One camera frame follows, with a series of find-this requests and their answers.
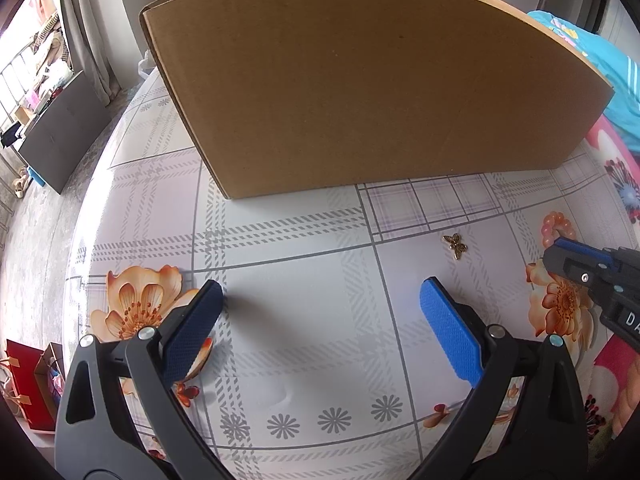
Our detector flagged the orange pink bead bracelet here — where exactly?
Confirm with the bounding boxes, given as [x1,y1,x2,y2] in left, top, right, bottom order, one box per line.
[540,210,580,252]

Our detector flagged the gold butterfly pendant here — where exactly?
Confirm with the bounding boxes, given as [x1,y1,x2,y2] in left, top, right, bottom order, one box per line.
[442,233,469,261]

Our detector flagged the pink floral blanket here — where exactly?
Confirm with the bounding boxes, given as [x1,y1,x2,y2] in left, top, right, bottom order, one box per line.
[578,117,639,454]

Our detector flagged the red gift bag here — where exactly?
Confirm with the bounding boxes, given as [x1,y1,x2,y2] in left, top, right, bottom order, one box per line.
[1,339,66,432]

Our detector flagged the dark grey cabinet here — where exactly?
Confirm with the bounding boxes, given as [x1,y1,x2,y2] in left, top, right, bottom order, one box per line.
[18,72,110,194]

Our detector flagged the brown cardboard box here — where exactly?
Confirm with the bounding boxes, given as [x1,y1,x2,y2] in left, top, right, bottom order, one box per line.
[140,0,613,200]

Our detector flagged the grey curtain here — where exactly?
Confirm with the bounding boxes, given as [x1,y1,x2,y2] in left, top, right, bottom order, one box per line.
[58,0,120,106]

